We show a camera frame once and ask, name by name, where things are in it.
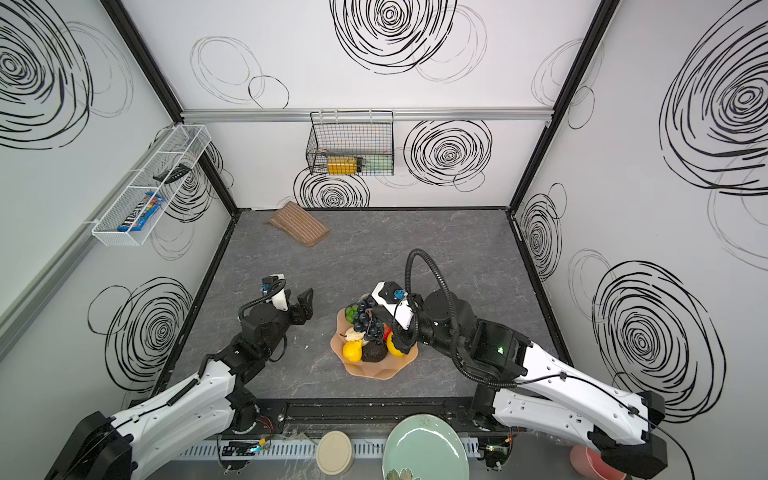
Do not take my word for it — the large yellow fake lemon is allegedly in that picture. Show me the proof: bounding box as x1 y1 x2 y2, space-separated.
386 333 405 357

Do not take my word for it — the black fake grape bunch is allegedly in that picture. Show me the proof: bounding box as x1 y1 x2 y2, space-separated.
351 297 385 343

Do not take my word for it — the dark brown fake fig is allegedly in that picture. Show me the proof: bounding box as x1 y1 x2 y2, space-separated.
345 304 360 324

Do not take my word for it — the dark fake avocado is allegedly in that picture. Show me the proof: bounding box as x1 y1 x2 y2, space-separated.
361 340 389 363

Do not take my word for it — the pink wavy fruit bowl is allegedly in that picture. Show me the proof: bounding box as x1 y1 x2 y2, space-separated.
330 295 419 380

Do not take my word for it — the small yellow fake lemon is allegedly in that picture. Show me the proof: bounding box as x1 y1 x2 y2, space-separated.
342 340 364 363

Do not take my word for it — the beige fake pear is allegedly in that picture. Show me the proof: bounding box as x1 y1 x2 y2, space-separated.
342 327 364 342

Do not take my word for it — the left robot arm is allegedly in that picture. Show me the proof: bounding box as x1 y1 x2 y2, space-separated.
47 274 314 479

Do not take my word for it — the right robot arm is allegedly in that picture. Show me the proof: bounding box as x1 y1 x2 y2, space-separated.
360 281 668 479

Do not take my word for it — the brown folded cloth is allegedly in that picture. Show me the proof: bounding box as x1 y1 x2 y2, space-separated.
267 201 330 247

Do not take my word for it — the green plate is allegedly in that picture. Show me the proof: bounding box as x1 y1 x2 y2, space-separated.
382 414 470 480

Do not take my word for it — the beige round lid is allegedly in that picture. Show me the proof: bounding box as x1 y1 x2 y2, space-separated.
315 430 354 476

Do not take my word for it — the green item in basket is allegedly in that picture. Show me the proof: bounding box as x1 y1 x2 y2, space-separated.
361 154 394 176

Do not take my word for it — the yellow bottle in basket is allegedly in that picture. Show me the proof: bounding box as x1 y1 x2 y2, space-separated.
326 156 364 176

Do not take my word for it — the blue candy packet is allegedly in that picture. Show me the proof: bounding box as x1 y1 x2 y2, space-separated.
117 192 165 232

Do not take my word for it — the black remote control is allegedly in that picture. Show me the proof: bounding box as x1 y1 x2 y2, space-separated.
153 163 191 185

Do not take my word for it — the pink cup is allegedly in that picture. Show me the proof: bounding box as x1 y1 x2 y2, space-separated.
569 445 627 480

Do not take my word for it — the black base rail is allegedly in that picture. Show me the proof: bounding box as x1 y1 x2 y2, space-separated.
224 393 503 436

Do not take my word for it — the white cable duct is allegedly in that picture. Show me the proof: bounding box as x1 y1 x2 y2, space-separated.
173 436 481 463

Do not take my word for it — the white wire wall shelf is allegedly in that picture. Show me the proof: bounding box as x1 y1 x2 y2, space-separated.
91 124 212 247

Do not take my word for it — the black wire wall basket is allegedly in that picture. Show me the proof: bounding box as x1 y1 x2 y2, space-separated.
305 109 395 175

